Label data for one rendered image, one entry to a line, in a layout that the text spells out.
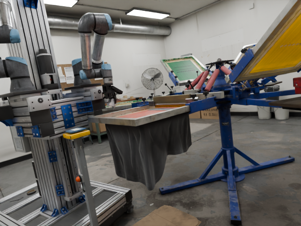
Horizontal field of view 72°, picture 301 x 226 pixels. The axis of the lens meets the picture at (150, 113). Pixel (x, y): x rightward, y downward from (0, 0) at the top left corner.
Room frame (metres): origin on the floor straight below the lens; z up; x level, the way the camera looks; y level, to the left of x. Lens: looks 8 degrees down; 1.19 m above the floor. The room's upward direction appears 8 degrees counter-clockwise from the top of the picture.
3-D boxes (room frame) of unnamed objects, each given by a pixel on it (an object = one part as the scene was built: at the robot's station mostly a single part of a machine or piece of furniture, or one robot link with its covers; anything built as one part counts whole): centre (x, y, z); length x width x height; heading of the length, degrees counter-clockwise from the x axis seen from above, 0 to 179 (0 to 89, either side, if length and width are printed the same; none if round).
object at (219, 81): (2.29, -0.81, 0.67); 0.39 x 0.39 x 1.35
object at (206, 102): (1.54, -0.38, 0.98); 0.30 x 0.05 x 0.07; 131
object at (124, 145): (1.41, 0.20, 0.74); 0.45 x 0.03 x 0.43; 41
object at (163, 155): (1.40, -0.11, 0.74); 0.46 x 0.04 x 0.42; 131
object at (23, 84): (1.45, 0.84, 1.31); 0.15 x 0.15 x 0.10
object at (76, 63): (1.86, 0.54, 1.42); 0.13 x 0.12 x 0.14; 122
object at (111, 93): (1.68, 0.30, 1.18); 0.09 x 0.08 x 0.12; 131
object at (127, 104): (2.58, 0.04, 1.05); 1.08 x 0.61 x 0.23; 71
